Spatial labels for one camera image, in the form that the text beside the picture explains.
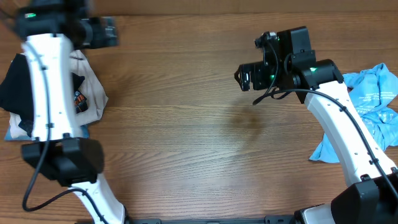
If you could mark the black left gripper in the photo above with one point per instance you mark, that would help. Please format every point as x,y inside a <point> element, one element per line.
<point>101,40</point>

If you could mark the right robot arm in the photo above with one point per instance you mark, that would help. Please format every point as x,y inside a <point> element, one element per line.
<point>289,65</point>

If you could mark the light blue t-shirt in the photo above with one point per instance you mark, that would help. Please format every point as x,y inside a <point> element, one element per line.
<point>371,91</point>

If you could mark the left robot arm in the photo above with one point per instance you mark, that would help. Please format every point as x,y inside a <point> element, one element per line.
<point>50,31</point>

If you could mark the beige folded garment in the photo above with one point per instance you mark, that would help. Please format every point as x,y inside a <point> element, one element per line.
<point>85,80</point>

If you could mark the black t-shirt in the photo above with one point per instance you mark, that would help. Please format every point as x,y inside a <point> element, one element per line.
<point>16,98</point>

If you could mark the black orange printed jersey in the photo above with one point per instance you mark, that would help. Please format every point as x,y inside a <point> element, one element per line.
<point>80,100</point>

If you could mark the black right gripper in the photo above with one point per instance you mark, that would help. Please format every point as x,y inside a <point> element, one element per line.
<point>256,70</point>

